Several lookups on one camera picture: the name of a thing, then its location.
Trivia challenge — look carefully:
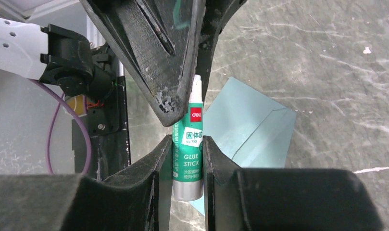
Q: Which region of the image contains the green white glue stick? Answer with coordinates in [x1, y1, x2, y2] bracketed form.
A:
[172, 75, 203, 202]

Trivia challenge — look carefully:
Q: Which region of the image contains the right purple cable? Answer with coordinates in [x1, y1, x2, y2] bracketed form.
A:
[30, 79, 92, 175]

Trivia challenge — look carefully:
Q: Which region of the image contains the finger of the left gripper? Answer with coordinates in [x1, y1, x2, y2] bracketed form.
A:
[196, 0, 247, 99]
[81, 0, 205, 127]

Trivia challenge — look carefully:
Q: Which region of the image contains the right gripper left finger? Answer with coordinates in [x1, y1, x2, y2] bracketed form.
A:
[0, 135, 173, 231]

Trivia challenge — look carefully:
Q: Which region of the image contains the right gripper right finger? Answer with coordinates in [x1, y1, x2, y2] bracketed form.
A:
[202, 136, 384, 231]

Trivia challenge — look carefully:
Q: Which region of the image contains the teal envelope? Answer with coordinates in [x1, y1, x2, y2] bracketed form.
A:
[188, 77, 297, 218]

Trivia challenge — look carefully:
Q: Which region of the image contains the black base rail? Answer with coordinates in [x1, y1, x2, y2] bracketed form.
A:
[71, 44, 131, 182]

